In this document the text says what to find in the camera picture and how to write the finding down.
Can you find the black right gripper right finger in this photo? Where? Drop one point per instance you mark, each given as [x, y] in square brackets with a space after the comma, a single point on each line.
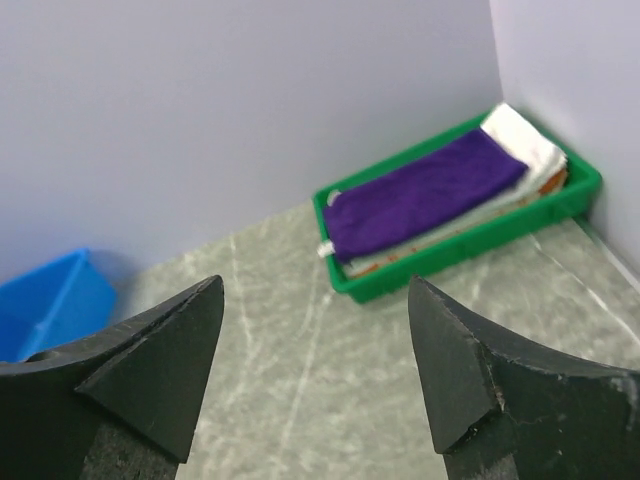
[501, 406]

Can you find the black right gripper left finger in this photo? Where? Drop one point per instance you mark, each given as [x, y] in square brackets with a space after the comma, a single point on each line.
[119, 404]

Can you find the orange Doraemon towel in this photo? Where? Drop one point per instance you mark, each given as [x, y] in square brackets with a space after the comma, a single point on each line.
[365, 265]

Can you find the purple towel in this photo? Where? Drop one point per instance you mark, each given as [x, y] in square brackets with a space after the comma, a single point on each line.
[420, 196]

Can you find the white towel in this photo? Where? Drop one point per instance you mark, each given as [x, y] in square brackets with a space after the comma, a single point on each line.
[519, 138]

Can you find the blue plastic bin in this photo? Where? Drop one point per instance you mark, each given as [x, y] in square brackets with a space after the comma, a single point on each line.
[54, 304]

